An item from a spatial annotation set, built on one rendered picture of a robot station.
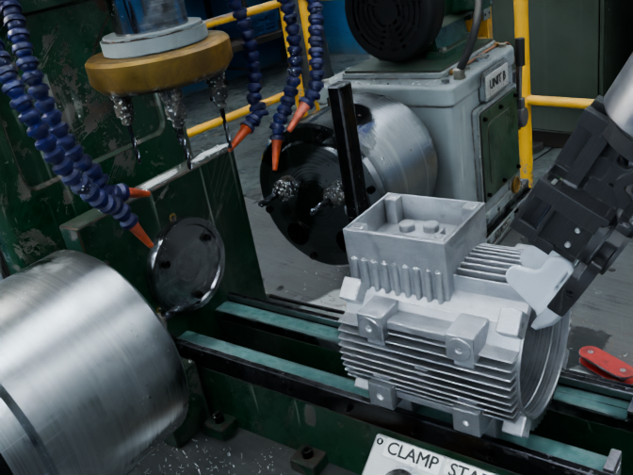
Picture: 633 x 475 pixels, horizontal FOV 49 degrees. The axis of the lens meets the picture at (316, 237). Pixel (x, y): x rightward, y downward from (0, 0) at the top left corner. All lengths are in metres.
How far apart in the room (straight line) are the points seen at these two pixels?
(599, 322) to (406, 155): 0.40
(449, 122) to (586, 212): 0.66
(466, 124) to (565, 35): 2.77
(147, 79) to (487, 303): 0.45
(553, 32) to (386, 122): 2.96
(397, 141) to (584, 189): 0.55
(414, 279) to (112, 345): 0.31
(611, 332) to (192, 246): 0.65
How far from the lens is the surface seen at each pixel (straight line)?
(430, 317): 0.72
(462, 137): 1.23
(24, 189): 1.01
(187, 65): 0.83
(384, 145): 1.07
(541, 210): 0.58
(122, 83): 0.84
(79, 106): 1.06
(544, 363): 0.83
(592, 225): 0.56
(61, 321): 0.71
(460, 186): 1.24
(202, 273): 1.06
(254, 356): 0.97
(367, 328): 0.72
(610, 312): 1.21
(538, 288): 0.63
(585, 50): 3.96
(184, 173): 1.02
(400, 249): 0.71
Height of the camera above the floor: 1.46
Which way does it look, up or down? 25 degrees down
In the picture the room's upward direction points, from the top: 10 degrees counter-clockwise
